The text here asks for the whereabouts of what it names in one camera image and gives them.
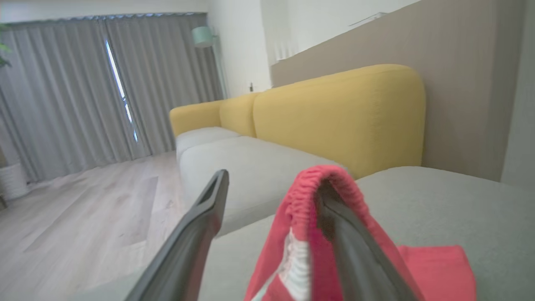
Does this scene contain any red and white jersey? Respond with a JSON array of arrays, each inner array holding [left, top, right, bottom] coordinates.
[[245, 164, 425, 301]]

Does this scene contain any green house plant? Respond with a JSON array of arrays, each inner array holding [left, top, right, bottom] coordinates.
[[0, 23, 11, 68]]

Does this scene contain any white plant pot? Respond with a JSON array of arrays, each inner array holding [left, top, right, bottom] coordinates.
[[0, 163, 28, 201]]

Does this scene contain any mint green floor lamp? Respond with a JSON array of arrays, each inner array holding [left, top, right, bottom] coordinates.
[[191, 26, 229, 99]]

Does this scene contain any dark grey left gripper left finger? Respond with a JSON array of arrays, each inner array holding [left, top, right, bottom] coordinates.
[[125, 169, 230, 301]]

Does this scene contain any large yellow sofa backrest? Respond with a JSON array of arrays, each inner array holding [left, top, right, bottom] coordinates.
[[253, 64, 426, 180]]

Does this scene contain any folded red garment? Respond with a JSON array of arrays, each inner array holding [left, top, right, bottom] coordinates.
[[397, 245, 477, 301]]

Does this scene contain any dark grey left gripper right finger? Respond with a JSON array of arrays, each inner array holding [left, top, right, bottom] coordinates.
[[316, 183, 418, 301]]

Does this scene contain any grey curtain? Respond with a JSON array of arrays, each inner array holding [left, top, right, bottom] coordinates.
[[102, 13, 226, 154], [0, 19, 145, 183]]

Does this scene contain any window glass pane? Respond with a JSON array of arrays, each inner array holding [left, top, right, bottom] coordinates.
[[104, 40, 139, 143]]

